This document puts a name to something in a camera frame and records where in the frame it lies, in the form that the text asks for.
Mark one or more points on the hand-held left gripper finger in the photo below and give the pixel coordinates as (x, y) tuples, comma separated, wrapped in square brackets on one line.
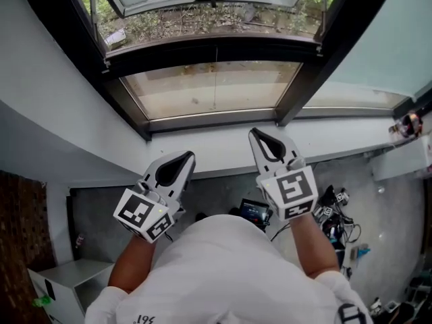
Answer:
[(187, 177), (153, 170)]

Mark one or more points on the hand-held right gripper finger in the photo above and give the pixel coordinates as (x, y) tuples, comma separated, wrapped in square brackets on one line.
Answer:
[(261, 160), (289, 148)]

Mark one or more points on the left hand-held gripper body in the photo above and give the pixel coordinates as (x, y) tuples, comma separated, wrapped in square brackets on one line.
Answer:
[(141, 214)]

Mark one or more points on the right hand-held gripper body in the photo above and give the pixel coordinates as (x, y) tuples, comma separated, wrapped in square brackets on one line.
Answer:
[(293, 191)]

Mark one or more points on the person's right forearm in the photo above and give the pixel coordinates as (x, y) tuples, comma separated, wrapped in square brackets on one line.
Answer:
[(314, 248)]

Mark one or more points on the person's left forearm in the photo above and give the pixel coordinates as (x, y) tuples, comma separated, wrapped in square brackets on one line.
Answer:
[(135, 262)]

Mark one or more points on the small black screen device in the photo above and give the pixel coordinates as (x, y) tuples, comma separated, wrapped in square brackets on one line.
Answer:
[(253, 211)]

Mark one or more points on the clear low window pane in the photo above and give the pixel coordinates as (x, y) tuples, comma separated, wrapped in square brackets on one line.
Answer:
[(185, 93)]

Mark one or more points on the blue tool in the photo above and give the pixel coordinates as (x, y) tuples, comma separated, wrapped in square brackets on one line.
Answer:
[(361, 251)]

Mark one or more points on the white cabinet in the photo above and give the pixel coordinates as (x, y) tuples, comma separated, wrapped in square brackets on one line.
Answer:
[(74, 282)]

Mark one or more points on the person in white shirt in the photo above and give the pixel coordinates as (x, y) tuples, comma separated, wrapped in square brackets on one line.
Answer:
[(219, 275)]

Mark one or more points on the white shelf unit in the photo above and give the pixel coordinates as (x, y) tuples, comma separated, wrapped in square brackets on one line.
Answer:
[(401, 160)]

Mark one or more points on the black plate on cabinet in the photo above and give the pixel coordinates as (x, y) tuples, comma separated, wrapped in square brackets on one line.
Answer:
[(50, 290)]

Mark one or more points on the small green object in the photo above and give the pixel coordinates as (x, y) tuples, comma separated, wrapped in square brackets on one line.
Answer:
[(41, 301)]

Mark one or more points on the large frosted glass pane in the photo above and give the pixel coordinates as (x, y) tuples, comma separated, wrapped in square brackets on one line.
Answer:
[(378, 46)]

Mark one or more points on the white plastic scrap outside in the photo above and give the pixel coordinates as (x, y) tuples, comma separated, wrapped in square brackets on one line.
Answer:
[(115, 37)]

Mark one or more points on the grey pot outside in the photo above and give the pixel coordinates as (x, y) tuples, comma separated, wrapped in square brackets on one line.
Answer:
[(249, 13)]

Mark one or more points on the black window frame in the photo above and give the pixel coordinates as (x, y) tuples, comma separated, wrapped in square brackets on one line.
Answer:
[(303, 89)]

